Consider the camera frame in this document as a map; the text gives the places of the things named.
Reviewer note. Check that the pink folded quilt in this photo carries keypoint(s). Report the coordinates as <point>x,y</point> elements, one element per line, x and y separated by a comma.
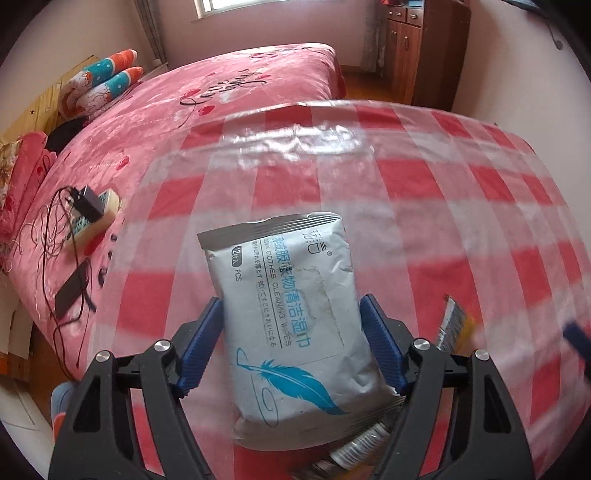
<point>30,157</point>

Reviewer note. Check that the black phone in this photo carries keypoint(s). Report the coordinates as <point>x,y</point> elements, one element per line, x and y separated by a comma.
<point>69,293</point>

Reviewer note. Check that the white wet wipes pack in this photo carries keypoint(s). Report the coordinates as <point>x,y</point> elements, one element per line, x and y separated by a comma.
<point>286,323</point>

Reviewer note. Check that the dark cloth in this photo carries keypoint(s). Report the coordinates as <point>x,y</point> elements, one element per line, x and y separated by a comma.
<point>64,134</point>

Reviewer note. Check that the yellow snack packet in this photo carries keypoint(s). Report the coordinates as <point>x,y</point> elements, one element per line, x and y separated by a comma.
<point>455,327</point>

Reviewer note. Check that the grey checked curtain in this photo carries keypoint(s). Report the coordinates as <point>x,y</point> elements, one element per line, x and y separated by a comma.
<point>152,27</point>

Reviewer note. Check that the brown wooden cabinet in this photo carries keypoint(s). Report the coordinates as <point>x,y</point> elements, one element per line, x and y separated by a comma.
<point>434,55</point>

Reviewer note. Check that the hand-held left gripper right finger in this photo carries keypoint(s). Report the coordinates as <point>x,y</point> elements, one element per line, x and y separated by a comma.
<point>383,341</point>

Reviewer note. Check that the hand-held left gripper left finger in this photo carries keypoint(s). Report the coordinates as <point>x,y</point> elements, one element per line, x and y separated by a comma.
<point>203,341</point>

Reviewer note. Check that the cardboard box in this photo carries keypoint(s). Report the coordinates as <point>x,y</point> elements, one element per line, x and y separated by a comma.
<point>16,350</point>

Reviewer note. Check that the black charger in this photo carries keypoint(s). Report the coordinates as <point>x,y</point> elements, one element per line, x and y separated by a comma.
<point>90,201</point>

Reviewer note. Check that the cream power strip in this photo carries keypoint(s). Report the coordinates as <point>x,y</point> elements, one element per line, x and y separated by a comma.
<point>99,222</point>

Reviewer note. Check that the patterned hanging curtain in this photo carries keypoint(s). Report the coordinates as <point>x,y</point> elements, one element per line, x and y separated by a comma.
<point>375,41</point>

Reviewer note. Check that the wooden headboard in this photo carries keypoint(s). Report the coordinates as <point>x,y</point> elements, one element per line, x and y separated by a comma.
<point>41,106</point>

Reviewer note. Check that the cream floral pillow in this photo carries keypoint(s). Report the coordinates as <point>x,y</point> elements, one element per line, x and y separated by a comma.
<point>7,170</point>

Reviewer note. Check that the cartoon print pillow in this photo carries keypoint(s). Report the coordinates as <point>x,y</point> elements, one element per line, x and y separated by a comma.
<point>106,90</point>
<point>108,64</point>

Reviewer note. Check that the red checked plastic tablecloth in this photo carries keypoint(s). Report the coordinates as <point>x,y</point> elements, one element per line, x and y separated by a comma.
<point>415,184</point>

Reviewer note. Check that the window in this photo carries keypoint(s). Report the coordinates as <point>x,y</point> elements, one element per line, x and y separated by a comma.
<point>277,7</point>

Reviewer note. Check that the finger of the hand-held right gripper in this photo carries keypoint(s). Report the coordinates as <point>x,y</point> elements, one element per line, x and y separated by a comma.
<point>577,338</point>

